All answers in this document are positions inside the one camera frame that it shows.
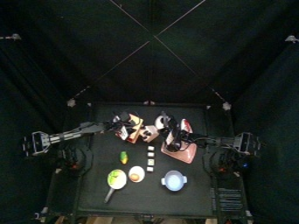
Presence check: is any green yellow toy corn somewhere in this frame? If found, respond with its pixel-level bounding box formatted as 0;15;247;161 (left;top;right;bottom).
119;150;130;165

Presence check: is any toy frying pan grey handle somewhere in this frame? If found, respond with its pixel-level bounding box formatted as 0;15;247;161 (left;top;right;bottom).
103;169;129;204

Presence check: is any small wooden toy box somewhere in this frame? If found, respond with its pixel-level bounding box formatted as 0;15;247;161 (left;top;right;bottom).
141;125;161;144

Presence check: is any thin diagonal cord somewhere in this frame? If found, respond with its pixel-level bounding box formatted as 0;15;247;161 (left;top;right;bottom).
108;0;230;104
71;0;207;102

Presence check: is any box with red lid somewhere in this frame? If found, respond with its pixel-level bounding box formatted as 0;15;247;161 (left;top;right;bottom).
115;113;146;144

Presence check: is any white red toy iron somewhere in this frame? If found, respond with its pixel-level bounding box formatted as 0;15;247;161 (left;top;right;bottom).
179;118;194;136

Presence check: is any pink tray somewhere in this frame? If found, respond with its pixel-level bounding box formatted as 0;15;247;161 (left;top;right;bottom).
161;132;199;165

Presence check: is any white toy kettle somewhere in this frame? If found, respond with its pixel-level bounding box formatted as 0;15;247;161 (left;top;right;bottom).
154;115;171;131

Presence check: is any green toy lettuce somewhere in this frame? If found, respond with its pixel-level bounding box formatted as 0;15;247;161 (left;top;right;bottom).
107;170;126;185

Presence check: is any small white plate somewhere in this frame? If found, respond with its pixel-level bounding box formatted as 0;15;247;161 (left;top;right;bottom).
127;165;146;184

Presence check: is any light blue toy pot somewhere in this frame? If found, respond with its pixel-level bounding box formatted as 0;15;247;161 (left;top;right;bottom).
161;170;189;193

